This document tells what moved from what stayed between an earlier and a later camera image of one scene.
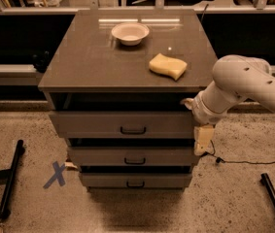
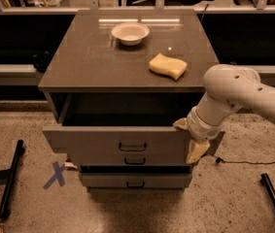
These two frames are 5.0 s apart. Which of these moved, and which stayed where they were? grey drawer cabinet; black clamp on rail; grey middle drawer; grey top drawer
Moved: grey top drawer
Stayed: grey drawer cabinet; black clamp on rail; grey middle drawer
